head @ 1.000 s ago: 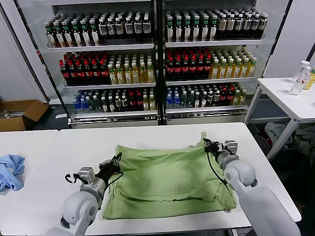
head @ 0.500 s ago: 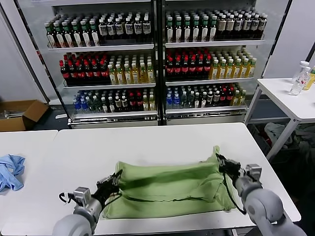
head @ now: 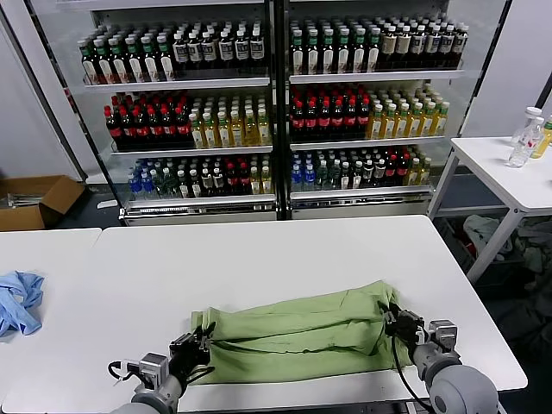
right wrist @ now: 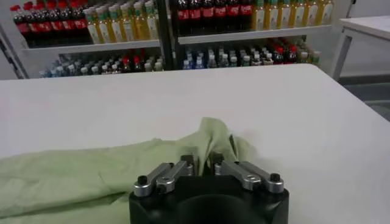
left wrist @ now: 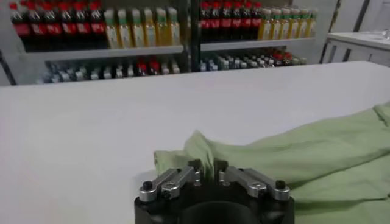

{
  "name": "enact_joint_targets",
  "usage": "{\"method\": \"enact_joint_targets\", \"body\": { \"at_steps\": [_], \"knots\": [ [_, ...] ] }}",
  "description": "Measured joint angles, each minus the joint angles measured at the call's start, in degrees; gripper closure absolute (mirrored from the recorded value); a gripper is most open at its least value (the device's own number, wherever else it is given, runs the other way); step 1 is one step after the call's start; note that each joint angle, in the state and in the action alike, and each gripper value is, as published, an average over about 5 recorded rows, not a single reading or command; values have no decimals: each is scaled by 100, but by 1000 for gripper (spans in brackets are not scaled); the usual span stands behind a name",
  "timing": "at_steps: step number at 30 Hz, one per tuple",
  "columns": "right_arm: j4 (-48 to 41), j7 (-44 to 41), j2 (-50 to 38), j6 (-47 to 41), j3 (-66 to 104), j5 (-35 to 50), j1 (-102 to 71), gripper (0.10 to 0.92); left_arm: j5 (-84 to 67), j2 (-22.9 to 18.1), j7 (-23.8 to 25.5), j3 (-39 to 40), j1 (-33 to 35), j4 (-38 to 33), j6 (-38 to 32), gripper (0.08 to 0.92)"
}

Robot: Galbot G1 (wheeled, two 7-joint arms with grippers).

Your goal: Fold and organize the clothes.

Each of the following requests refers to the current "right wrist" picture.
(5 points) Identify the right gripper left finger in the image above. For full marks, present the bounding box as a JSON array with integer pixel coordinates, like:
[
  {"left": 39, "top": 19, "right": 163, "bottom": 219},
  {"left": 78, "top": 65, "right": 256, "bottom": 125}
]
[{"left": 133, "top": 154, "right": 196, "bottom": 198}]

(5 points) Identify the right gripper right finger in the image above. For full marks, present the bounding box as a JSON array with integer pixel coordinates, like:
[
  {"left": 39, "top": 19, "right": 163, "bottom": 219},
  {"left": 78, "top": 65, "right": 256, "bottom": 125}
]
[{"left": 211, "top": 153, "right": 285, "bottom": 194}]

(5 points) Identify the light green polo shirt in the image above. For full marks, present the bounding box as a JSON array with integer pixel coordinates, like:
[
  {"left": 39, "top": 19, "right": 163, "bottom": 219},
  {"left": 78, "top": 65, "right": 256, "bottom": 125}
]
[{"left": 0, "top": 117, "right": 260, "bottom": 224}]

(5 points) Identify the white beverage display cabinet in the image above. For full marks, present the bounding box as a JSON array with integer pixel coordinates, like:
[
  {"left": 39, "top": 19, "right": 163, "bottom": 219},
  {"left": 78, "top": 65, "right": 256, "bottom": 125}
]
[
  {"left": 0, "top": 0, "right": 171, "bottom": 80},
  {"left": 166, "top": 0, "right": 336, "bottom": 71}
]

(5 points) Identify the white cabinet shelf board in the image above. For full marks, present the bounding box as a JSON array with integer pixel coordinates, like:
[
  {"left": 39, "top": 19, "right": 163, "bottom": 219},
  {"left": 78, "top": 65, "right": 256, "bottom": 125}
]
[
  {"left": 178, "top": 24, "right": 333, "bottom": 45},
  {"left": 23, "top": 39, "right": 161, "bottom": 57}
]

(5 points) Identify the yellow juice bottle green label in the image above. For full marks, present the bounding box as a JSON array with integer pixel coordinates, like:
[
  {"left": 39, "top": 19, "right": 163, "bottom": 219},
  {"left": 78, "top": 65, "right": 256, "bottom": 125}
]
[
  {"left": 145, "top": 0, "right": 160, "bottom": 40},
  {"left": 264, "top": 0, "right": 278, "bottom": 30},
  {"left": 303, "top": 0, "right": 319, "bottom": 27},
  {"left": 252, "top": 0, "right": 266, "bottom": 31},
  {"left": 96, "top": 5, "right": 115, "bottom": 43},
  {"left": 121, "top": 2, "right": 140, "bottom": 42},
  {"left": 83, "top": 7, "right": 102, "bottom": 45},
  {"left": 289, "top": 0, "right": 305, "bottom": 29},
  {"left": 109, "top": 4, "right": 127, "bottom": 43},
  {"left": 316, "top": 0, "right": 333, "bottom": 26},
  {"left": 133, "top": 1, "right": 152, "bottom": 41},
  {"left": 277, "top": 0, "right": 292, "bottom": 30}
]

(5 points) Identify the white side table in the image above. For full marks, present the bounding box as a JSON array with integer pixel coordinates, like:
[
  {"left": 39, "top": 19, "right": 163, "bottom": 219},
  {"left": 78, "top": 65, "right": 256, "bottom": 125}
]
[{"left": 330, "top": 15, "right": 390, "bottom": 82}]

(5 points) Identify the open glass cabinet door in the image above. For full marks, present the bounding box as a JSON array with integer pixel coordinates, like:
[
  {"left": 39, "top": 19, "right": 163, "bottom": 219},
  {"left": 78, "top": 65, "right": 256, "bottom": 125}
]
[{"left": 0, "top": 27, "right": 28, "bottom": 80}]

